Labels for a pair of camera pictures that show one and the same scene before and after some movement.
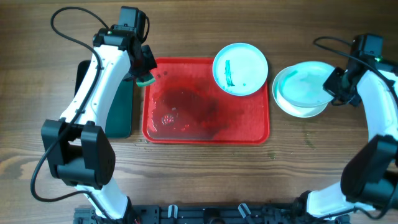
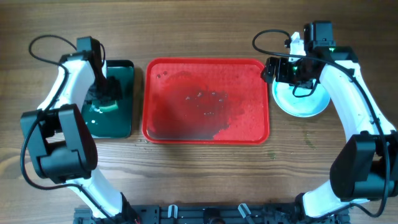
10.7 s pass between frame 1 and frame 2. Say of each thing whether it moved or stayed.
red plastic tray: stayed
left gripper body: moved
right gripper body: moved
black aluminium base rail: stayed
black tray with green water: stayed
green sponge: moved
